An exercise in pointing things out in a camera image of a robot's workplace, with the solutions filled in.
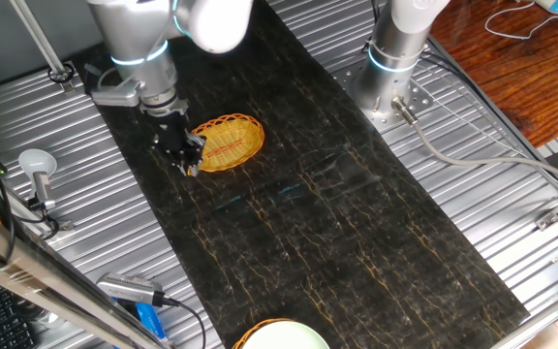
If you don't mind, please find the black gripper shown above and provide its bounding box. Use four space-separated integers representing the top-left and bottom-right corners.
152 109 208 178

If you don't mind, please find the yellow woven oval basket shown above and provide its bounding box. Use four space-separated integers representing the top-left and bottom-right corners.
190 112 266 174

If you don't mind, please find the white ladle shaped fixture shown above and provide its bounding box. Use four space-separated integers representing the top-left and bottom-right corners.
17 148 59 200

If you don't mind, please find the black marble pattern mat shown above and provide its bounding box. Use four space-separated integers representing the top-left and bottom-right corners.
73 0 532 349

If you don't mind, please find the orange woven basket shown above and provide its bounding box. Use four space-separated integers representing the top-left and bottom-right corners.
232 317 293 349

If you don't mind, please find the pale green plate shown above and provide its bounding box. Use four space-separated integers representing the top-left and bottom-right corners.
242 320 331 349

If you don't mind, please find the silver ribbed side camera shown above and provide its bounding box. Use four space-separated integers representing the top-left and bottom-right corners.
96 271 167 307

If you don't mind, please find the black side camera cable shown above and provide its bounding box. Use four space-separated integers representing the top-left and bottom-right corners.
162 296 207 349

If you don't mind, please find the black cable ring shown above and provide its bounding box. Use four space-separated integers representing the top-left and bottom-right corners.
47 62 76 84

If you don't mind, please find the aluminium post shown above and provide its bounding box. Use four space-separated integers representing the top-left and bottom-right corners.
10 0 76 94

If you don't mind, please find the metal frame beam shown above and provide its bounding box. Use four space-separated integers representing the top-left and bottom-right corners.
0 198 173 349

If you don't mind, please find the grey base cable with plug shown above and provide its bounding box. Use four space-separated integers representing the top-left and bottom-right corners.
390 95 558 193

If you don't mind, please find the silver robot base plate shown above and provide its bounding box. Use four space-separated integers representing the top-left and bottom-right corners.
331 60 435 136

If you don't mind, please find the white floor cable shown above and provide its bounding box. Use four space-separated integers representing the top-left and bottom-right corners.
483 0 558 41

